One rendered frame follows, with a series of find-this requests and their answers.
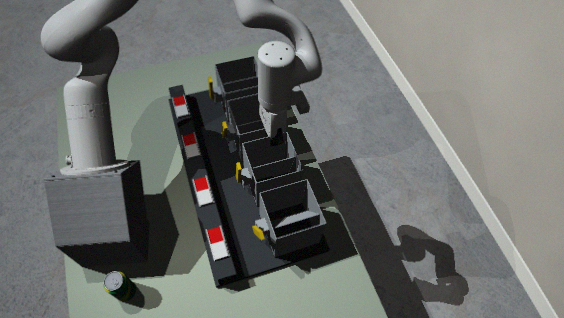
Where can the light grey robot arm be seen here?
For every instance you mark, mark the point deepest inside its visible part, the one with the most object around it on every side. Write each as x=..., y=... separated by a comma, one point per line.
x=75, y=34

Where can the dark green drink can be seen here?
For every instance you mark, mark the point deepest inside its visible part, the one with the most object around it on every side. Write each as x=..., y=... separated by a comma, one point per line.
x=119, y=286

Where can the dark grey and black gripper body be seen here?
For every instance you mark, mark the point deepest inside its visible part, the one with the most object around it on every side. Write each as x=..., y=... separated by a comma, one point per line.
x=272, y=120

